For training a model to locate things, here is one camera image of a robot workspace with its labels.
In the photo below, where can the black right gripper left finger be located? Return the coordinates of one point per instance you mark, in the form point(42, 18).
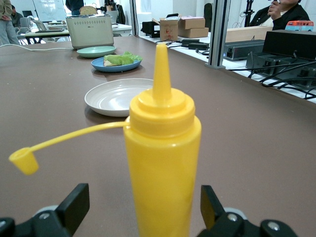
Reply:
point(71, 212)

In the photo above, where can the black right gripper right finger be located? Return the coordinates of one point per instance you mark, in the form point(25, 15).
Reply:
point(213, 214)

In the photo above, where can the yellow mustard squeeze bottle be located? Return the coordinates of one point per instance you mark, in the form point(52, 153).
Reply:
point(163, 160)

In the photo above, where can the green lettuce leaf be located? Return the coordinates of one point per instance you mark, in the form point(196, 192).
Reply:
point(123, 59)

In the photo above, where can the beige plate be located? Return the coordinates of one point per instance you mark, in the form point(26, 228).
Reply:
point(108, 98)

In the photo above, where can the blue plate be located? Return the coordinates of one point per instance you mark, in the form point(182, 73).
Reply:
point(116, 68)

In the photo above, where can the green plate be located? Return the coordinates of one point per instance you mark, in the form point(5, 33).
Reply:
point(96, 51)

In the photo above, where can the grey power supply unit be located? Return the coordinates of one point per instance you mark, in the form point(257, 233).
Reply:
point(242, 49)

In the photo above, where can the black power adapter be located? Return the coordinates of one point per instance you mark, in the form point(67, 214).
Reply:
point(198, 46)
point(190, 41)

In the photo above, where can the white desk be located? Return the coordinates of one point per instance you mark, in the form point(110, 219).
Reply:
point(49, 32)

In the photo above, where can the beige chrome toaster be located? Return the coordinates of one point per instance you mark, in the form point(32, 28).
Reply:
point(90, 32)

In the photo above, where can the flat cardboard box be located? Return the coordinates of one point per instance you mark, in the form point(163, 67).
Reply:
point(193, 32)
point(192, 23)

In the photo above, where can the black equipment box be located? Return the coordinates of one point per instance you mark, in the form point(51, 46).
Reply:
point(288, 44)

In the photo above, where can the open cardboard box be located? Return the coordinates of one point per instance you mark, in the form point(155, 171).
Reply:
point(169, 30)

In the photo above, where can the standing person beige clothes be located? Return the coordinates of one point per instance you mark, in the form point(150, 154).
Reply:
point(6, 29)

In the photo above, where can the grey office chair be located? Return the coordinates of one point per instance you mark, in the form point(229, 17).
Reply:
point(24, 23)

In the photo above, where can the black case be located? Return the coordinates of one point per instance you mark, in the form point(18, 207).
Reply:
point(148, 28)

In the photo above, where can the seated person dark clothes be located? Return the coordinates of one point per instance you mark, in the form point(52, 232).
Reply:
point(16, 18)

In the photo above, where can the whiteboard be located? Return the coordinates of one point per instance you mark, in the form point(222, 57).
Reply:
point(49, 11)

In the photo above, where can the black hanging coat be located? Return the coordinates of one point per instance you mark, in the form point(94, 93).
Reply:
point(121, 14)

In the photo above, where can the black tripod stand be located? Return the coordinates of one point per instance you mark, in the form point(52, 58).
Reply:
point(249, 12)

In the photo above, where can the standing person dark top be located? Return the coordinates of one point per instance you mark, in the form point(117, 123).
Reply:
point(74, 5)

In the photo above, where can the blue orange toy bus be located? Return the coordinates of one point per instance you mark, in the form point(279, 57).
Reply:
point(300, 26)

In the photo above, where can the seated person black jacket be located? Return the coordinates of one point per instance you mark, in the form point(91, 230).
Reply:
point(291, 14)

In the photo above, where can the grey window frame pillar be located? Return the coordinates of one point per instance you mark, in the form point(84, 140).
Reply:
point(134, 17)

